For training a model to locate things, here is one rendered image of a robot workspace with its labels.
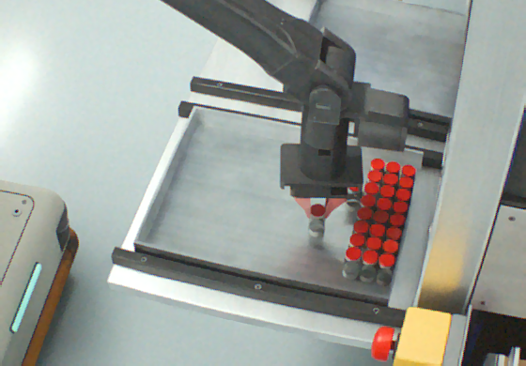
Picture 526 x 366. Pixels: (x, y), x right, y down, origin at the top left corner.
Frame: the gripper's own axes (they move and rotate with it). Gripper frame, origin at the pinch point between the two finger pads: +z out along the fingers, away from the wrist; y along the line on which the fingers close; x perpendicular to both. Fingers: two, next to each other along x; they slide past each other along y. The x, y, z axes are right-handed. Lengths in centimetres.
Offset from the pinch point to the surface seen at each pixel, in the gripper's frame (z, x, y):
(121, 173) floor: 93, 87, -45
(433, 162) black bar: 3.1, 11.7, 17.4
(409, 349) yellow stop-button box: -10.8, -28.2, 9.2
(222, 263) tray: 1.2, -8.0, -12.0
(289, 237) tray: 4.4, -1.2, -3.4
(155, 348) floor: 93, 32, -32
